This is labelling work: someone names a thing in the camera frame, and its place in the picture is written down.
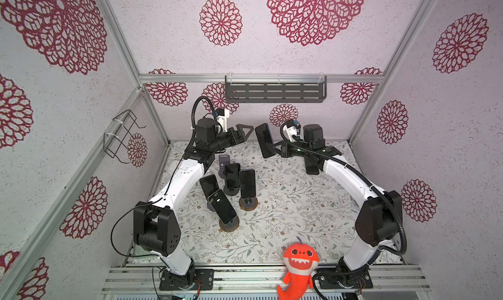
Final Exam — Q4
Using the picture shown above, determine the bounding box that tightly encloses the black wire wall rack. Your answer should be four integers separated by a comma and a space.
102, 110, 147, 168

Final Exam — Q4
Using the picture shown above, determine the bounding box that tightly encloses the grey wall shelf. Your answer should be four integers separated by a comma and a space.
224, 75, 327, 103

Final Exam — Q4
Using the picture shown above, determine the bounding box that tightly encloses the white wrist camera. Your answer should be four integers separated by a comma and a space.
216, 108, 230, 132
282, 119, 301, 142

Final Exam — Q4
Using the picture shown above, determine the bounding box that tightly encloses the red shark plush toy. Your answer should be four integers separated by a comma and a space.
277, 237, 320, 300

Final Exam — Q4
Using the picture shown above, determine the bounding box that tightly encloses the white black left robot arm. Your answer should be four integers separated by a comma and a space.
133, 118, 254, 276

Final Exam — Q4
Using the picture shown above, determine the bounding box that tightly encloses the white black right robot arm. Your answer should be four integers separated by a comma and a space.
279, 119, 407, 274

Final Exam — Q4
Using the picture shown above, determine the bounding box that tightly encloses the middle round stand base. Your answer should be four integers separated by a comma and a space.
239, 197, 258, 212

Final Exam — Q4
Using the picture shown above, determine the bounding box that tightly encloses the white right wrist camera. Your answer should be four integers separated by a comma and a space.
282, 119, 301, 142

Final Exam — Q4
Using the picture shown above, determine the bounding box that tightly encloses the front round stand base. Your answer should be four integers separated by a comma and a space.
219, 216, 240, 233

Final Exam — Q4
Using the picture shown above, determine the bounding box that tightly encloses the round stand base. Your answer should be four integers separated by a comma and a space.
219, 216, 240, 233
239, 197, 258, 212

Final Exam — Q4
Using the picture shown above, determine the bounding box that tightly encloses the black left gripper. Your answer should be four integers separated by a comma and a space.
210, 123, 254, 153

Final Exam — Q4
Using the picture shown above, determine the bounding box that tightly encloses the black smartphone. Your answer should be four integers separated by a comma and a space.
255, 123, 276, 159

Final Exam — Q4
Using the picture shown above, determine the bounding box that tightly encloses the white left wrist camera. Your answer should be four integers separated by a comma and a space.
216, 108, 230, 132

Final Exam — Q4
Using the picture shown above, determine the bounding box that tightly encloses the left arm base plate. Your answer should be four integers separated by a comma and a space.
159, 269, 215, 291

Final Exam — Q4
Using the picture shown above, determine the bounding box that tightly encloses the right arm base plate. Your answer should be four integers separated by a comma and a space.
314, 265, 374, 290

